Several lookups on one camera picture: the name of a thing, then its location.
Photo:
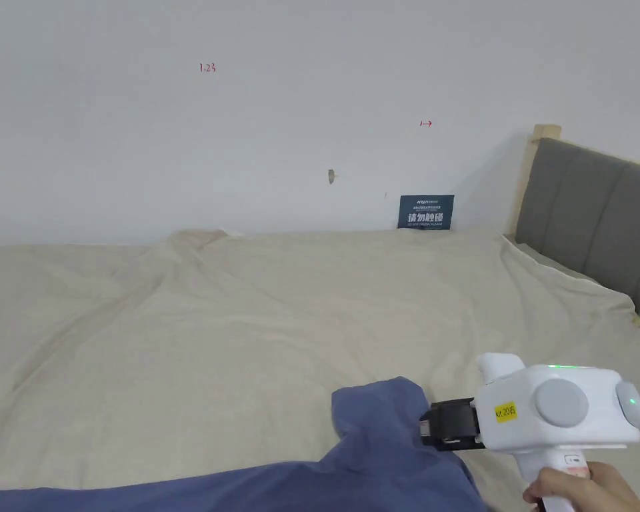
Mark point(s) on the wooden bed frame post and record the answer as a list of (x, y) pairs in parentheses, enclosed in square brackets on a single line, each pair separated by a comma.
[(528, 176)]

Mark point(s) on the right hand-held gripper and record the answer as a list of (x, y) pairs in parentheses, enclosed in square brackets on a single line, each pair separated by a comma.
[(560, 405)]

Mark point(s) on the bed with beige sheet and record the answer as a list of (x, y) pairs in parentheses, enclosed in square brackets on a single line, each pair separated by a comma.
[(218, 320)]

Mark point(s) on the dark blue shirt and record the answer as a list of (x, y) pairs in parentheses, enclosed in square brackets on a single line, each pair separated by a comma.
[(373, 469)]

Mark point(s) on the person's right hand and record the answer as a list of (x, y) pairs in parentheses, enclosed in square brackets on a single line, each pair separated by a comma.
[(586, 488)]

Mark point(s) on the grey padded headboard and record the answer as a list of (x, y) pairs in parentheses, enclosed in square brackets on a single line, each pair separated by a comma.
[(586, 213)]

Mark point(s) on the dark blue sign card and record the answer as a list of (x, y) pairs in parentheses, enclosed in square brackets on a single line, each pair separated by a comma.
[(425, 212)]

